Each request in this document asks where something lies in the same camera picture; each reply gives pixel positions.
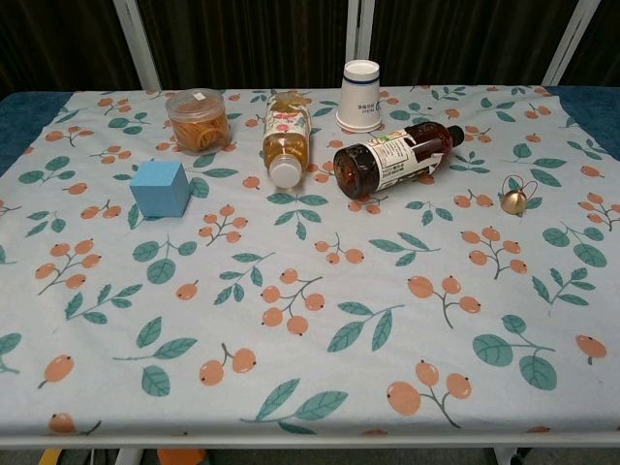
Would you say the blue foam cube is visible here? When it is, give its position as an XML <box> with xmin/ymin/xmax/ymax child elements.
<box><xmin>129</xmin><ymin>159</ymin><xmax>191</xmax><ymax>219</ymax></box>

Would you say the clear jar of rubber bands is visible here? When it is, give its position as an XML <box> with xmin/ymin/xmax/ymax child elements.
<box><xmin>165</xmin><ymin>88</ymin><xmax>232</xmax><ymax>155</ymax></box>

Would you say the white table frame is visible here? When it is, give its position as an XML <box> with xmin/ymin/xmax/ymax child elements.
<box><xmin>0</xmin><ymin>432</ymin><xmax>620</xmax><ymax>465</ymax></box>

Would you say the yellow tea bottle white cap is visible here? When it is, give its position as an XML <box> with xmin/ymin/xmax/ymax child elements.
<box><xmin>261</xmin><ymin>89</ymin><xmax>314</xmax><ymax>190</ymax></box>

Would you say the dark tea bottle black cap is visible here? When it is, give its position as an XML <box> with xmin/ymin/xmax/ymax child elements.
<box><xmin>332</xmin><ymin>123</ymin><xmax>466</xmax><ymax>201</ymax></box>

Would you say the floral fruit print tablecloth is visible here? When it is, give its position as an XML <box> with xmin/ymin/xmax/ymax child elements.
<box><xmin>0</xmin><ymin>85</ymin><xmax>620</xmax><ymax>437</ymax></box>

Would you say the white paper cup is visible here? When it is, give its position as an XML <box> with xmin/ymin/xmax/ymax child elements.
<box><xmin>335</xmin><ymin>59</ymin><xmax>384</xmax><ymax>136</ymax></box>

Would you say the white partition frame post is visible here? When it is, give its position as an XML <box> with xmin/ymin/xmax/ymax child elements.
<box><xmin>345</xmin><ymin>0</ymin><xmax>373</xmax><ymax>64</ymax></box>
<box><xmin>541</xmin><ymin>0</ymin><xmax>598</xmax><ymax>87</ymax></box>
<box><xmin>112</xmin><ymin>0</ymin><xmax>162</xmax><ymax>92</ymax></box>

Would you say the orange object under table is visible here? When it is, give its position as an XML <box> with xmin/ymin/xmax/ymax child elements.
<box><xmin>157</xmin><ymin>448</ymin><xmax>207</xmax><ymax>465</ymax></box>

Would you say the dark pleated curtain panel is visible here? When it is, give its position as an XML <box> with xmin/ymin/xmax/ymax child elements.
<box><xmin>367</xmin><ymin>0</ymin><xmax>580</xmax><ymax>88</ymax></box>
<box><xmin>556</xmin><ymin>0</ymin><xmax>620</xmax><ymax>87</ymax></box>
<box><xmin>0</xmin><ymin>0</ymin><xmax>146</xmax><ymax>96</ymax></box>
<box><xmin>138</xmin><ymin>0</ymin><xmax>353</xmax><ymax>92</ymax></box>

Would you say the small gold bell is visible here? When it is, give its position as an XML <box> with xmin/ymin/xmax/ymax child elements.
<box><xmin>498</xmin><ymin>173</ymin><xmax>540</xmax><ymax>215</ymax></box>

